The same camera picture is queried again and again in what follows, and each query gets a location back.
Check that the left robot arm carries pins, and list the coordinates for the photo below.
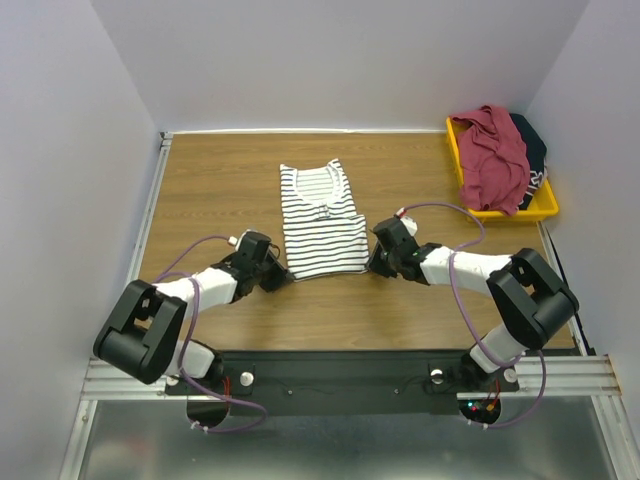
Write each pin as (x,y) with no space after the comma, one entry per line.
(140,336)

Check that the maroon red tank top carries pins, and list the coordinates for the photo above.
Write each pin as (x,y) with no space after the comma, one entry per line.
(492,157)

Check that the black white striped tank top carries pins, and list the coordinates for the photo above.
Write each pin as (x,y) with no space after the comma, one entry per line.
(324,234)

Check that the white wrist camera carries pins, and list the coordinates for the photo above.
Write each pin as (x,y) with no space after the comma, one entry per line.
(409,223)
(244,240)

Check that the dark navy tank top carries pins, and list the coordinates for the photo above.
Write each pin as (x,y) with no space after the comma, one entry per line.
(536,151)

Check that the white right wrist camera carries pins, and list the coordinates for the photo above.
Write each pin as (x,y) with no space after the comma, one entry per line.
(409,223)

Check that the yellow plastic bin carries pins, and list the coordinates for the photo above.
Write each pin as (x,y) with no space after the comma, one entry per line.
(543,204)

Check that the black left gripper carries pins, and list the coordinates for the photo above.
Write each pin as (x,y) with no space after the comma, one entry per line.
(280,277)

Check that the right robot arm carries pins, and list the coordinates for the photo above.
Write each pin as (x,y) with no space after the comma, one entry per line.
(533,301)

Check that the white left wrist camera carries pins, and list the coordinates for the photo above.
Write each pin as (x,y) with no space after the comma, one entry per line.
(244,240)

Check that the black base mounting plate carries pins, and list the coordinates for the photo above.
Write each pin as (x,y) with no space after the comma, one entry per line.
(323,383)

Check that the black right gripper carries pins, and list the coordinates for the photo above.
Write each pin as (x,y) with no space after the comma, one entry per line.
(380,261)

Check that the left aluminium side rail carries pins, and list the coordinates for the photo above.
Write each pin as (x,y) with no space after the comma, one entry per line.
(159,167)

